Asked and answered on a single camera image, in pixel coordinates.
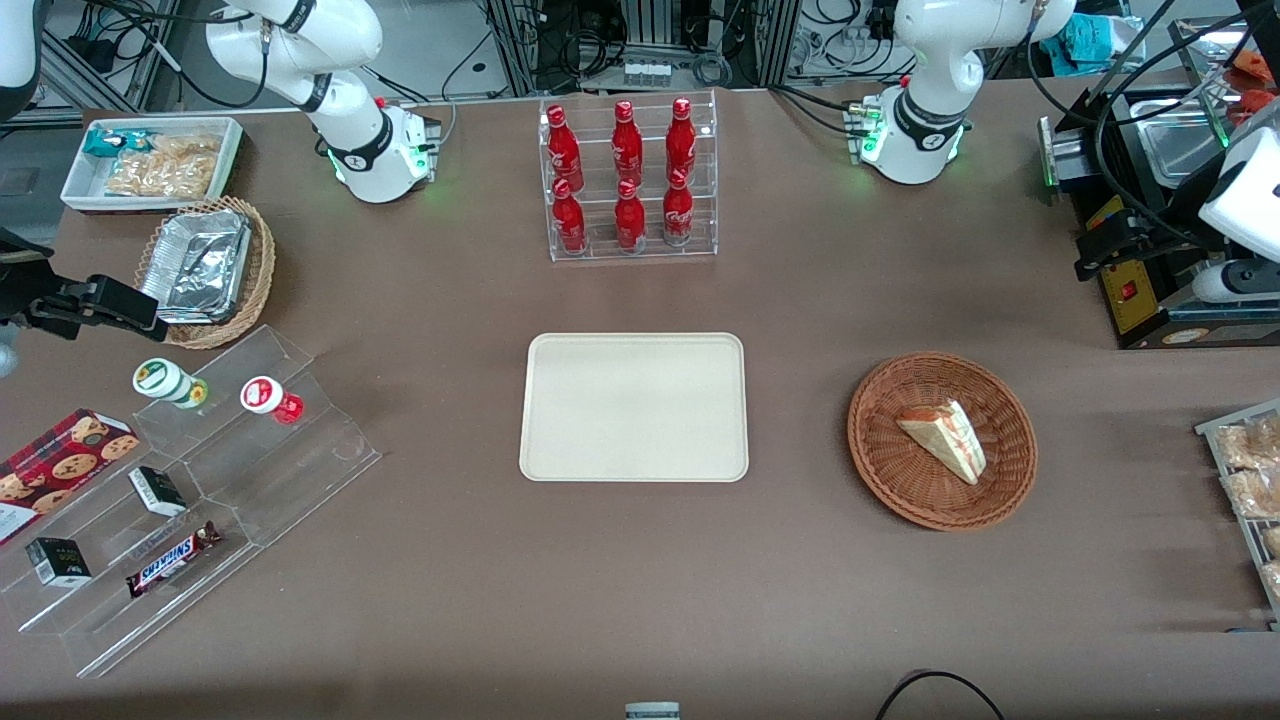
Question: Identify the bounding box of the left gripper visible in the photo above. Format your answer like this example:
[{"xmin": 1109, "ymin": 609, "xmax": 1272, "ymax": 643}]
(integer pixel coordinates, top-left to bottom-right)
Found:
[{"xmin": 1074, "ymin": 210, "xmax": 1163, "ymax": 284}]

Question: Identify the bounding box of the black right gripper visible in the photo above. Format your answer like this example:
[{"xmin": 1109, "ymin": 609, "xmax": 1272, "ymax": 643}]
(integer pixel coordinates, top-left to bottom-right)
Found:
[{"xmin": 0, "ymin": 228, "xmax": 168, "ymax": 342}]

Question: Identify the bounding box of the triangle sandwich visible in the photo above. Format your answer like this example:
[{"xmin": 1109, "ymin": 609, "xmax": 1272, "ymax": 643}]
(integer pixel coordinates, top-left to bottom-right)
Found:
[{"xmin": 894, "ymin": 399, "xmax": 989, "ymax": 487}]

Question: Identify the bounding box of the aluminium foil tray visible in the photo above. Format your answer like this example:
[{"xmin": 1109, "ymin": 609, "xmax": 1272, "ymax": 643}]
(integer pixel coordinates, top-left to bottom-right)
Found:
[{"xmin": 139, "ymin": 208, "xmax": 252, "ymax": 327}]

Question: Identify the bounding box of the light wicker basket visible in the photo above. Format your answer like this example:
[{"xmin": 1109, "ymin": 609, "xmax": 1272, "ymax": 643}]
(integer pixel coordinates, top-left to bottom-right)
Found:
[{"xmin": 134, "ymin": 195, "xmax": 277, "ymax": 351}]

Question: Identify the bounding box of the brown round wicker basket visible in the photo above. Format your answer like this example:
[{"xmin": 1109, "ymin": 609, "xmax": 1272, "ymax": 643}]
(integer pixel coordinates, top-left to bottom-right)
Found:
[{"xmin": 846, "ymin": 351, "xmax": 1039, "ymax": 533}]

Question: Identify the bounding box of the beige plastic tray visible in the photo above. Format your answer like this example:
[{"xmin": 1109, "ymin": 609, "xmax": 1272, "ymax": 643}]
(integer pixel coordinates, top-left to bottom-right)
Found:
[{"xmin": 518, "ymin": 331, "xmax": 750, "ymax": 484}]

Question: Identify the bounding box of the black food warmer machine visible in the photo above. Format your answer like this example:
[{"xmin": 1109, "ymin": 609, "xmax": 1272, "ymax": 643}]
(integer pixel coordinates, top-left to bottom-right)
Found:
[{"xmin": 1037, "ymin": 15, "xmax": 1280, "ymax": 352}]

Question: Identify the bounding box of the green lid yogurt cup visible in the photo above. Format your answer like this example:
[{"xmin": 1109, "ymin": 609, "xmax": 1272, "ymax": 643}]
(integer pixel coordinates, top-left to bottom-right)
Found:
[{"xmin": 132, "ymin": 357, "xmax": 210, "ymax": 412}]

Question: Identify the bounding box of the white rectangular snack bin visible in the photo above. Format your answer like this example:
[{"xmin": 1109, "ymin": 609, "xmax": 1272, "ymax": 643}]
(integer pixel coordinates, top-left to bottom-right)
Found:
[{"xmin": 60, "ymin": 116, "xmax": 245, "ymax": 215}]

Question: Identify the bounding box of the steel warmer pan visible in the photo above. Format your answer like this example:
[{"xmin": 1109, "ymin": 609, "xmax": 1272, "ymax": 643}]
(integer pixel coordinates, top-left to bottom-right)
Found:
[{"xmin": 1138, "ymin": 118, "xmax": 1233, "ymax": 189}]

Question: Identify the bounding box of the clear bag of chips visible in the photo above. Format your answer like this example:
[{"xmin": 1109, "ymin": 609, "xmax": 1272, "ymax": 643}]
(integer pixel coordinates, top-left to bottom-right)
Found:
[{"xmin": 104, "ymin": 134, "xmax": 223, "ymax": 200}]

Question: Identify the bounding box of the teal snack packet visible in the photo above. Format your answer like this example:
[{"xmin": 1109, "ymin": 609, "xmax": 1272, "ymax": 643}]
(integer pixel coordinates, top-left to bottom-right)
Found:
[{"xmin": 82, "ymin": 127, "xmax": 153, "ymax": 161}]

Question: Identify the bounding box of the red cookie box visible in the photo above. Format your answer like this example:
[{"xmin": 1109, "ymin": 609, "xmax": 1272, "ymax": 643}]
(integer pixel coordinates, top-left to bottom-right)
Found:
[{"xmin": 0, "ymin": 407, "xmax": 142, "ymax": 547}]

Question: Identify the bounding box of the red lid yogurt cup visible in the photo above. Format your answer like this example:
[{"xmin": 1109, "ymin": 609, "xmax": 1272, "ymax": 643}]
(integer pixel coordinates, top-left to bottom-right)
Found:
[{"xmin": 239, "ymin": 375, "xmax": 305, "ymax": 426}]

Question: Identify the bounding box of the small black box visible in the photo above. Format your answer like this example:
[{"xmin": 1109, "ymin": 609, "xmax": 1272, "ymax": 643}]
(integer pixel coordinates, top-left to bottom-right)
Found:
[
  {"xmin": 127, "ymin": 465, "xmax": 189, "ymax": 519},
  {"xmin": 24, "ymin": 536, "xmax": 93, "ymax": 588}
]

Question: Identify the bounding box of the teal cloth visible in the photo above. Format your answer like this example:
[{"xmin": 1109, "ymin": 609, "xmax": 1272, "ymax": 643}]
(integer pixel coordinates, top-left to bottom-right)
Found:
[{"xmin": 1038, "ymin": 13, "xmax": 1132, "ymax": 77}]

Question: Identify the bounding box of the clear acrylic stepped shelf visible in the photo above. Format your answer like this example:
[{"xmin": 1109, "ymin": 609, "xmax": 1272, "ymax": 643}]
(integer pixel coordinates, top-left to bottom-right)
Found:
[{"xmin": 0, "ymin": 324, "xmax": 383, "ymax": 680}]

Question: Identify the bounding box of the snickers chocolate bar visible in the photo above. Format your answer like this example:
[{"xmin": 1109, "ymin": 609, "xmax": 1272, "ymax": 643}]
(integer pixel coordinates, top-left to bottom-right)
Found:
[{"xmin": 124, "ymin": 521, "xmax": 224, "ymax": 600}]

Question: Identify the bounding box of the clear acrylic bottle rack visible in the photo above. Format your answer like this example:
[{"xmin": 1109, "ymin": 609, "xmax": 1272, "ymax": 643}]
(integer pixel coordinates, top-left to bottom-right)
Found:
[{"xmin": 539, "ymin": 89, "xmax": 719, "ymax": 264}]

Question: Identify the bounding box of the red cola bottle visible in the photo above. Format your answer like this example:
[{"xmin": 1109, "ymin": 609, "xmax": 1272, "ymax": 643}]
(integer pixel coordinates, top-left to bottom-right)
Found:
[
  {"xmin": 611, "ymin": 99, "xmax": 645, "ymax": 187},
  {"xmin": 613, "ymin": 179, "xmax": 648, "ymax": 252},
  {"xmin": 545, "ymin": 104, "xmax": 585, "ymax": 194},
  {"xmin": 551, "ymin": 179, "xmax": 589, "ymax": 256},
  {"xmin": 661, "ymin": 169, "xmax": 695, "ymax": 248},
  {"xmin": 665, "ymin": 96, "xmax": 698, "ymax": 185}
]

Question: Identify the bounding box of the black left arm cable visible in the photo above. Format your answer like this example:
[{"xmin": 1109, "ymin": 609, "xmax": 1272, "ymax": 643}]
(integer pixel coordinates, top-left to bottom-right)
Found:
[{"xmin": 1020, "ymin": 0, "xmax": 1241, "ymax": 251}]

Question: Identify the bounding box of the wire bread rack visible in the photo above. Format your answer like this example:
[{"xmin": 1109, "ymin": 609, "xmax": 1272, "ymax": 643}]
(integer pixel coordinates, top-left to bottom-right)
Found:
[{"xmin": 1194, "ymin": 399, "xmax": 1280, "ymax": 632}]

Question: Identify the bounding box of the black floor cable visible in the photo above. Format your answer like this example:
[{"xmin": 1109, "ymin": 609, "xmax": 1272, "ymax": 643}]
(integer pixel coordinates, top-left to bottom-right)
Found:
[{"xmin": 874, "ymin": 669, "xmax": 1007, "ymax": 720}]

